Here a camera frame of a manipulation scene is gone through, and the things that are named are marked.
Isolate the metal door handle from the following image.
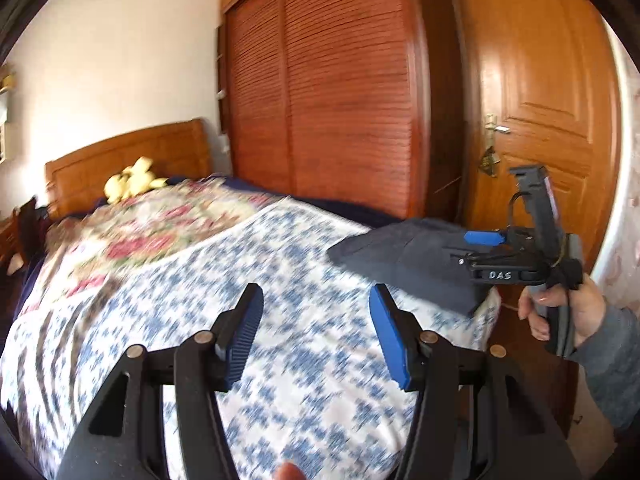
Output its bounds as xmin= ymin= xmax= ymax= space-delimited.
xmin=484 ymin=114 xmax=512 ymax=136

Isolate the black jacket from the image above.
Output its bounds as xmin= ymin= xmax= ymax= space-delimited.
xmin=327 ymin=217 xmax=488 ymax=317

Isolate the wooden headboard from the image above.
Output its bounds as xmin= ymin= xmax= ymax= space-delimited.
xmin=45 ymin=119 xmax=213 ymax=221

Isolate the hanging door ornament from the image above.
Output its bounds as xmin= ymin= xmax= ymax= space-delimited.
xmin=477 ymin=146 xmax=501 ymax=178

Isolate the person's right hand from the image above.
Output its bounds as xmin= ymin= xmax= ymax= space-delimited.
xmin=517 ymin=275 xmax=608 ymax=349

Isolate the wooden chair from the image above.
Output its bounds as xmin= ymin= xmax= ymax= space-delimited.
xmin=12 ymin=197 xmax=51 ymax=271

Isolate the navy bed sheet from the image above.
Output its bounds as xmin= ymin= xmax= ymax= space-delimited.
xmin=220 ymin=180 xmax=401 ymax=226

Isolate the wooden door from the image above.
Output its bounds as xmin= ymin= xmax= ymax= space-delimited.
xmin=445 ymin=0 xmax=623 ymax=436

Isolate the person's right forearm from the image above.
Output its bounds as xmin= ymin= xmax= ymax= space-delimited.
xmin=570 ymin=297 xmax=640 ymax=433

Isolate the yellow plush toy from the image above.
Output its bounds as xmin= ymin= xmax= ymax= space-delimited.
xmin=103 ymin=156 xmax=168 ymax=205

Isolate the person's left hand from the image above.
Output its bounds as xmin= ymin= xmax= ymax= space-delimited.
xmin=274 ymin=461 xmax=307 ymax=480

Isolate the dark side shelf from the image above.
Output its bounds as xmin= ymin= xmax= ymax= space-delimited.
xmin=216 ymin=25 xmax=231 ymax=136

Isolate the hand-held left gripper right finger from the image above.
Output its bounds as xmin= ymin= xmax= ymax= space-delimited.
xmin=369 ymin=284 xmax=583 ymax=480

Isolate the blue floral bedsheet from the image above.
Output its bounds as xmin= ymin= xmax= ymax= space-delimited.
xmin=0 ymin=195 xmax=501 ymax=480

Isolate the pink floral quilt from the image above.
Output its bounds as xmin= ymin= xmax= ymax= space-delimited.
xmin=30 ymin=175 xmax=286 ymax=311

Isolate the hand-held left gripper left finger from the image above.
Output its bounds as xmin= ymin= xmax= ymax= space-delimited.
xmin=57 ymin=282 xmax=264 ymax=480

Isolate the wooden louvered wardrobe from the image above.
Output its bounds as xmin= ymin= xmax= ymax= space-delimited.
xmin=217 ymin=0 xmax=466 ymax=223

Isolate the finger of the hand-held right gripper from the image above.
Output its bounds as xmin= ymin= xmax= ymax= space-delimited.
xmin=446 ymin=252 xmax=502 ymax=269
xmin=463 ymin=229 xmax=521 ymax=248

